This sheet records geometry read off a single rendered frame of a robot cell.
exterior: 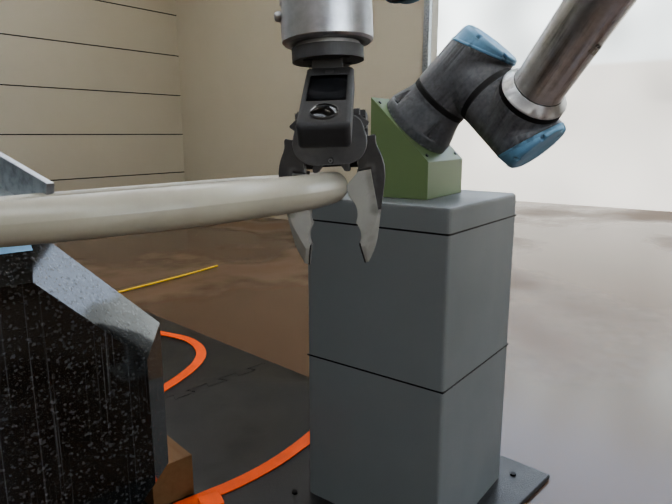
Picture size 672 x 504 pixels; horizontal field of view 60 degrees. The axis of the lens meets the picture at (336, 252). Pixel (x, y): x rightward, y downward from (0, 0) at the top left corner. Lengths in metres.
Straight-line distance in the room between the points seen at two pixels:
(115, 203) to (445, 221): 0.96
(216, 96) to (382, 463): 6.56
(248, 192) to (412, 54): 5.57
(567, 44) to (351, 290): 0.71
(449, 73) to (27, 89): 6.12
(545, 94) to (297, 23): 0.80
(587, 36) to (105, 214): 0.99
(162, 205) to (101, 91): 7.21
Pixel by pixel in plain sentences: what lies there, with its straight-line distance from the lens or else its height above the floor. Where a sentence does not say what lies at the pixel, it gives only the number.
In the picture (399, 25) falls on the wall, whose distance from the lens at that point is 6.09.
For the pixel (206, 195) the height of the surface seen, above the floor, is 0.96.
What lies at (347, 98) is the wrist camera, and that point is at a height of 1.03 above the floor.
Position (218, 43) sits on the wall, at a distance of 7.73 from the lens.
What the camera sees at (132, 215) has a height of 0.95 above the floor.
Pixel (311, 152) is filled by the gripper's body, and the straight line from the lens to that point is 0.57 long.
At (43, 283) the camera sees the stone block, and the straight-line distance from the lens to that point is 1.16.
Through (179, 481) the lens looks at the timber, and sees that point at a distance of 1.77.
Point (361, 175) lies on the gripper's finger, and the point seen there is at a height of 0.96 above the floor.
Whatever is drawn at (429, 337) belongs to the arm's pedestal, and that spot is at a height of 0.55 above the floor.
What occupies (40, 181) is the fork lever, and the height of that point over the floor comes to 0.94.
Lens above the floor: 1.00
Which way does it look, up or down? 11 degrees down
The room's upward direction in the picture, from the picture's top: straight up
